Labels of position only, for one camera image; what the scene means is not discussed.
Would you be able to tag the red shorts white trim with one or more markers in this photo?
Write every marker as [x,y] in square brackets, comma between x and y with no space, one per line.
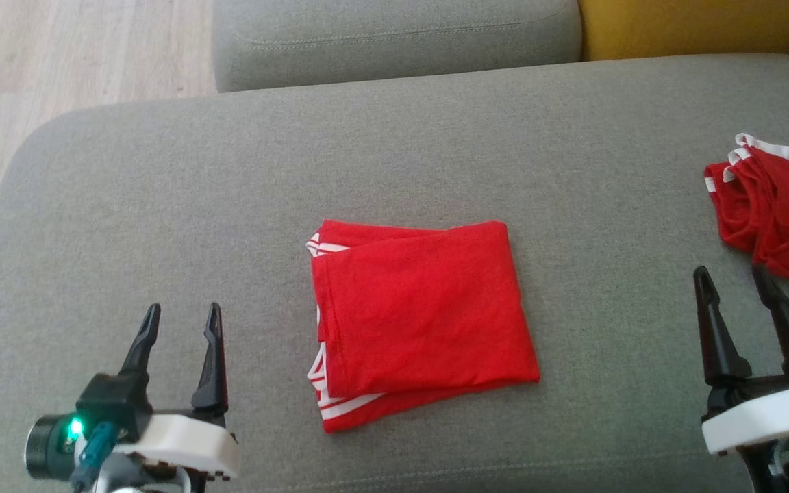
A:
[785,212]

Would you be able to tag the grey sofa backrest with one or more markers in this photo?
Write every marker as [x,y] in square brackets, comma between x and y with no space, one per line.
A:
[394,41]

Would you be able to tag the yellow cushion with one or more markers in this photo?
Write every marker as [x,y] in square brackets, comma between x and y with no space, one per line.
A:
[696,27]

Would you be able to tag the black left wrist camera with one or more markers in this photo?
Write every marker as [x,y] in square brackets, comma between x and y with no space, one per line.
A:
[110,404]

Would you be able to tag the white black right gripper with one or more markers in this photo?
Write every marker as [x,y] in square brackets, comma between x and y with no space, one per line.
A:
[771,414]

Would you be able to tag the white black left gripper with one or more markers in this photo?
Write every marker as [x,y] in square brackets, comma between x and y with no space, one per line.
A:
[189,445]

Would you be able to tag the grey fabric sofa seat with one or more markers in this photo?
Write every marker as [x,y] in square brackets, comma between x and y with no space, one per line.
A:
[298,171]

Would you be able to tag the red basketball jersey black lettering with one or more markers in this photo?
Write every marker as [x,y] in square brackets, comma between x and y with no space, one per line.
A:
[422,315]

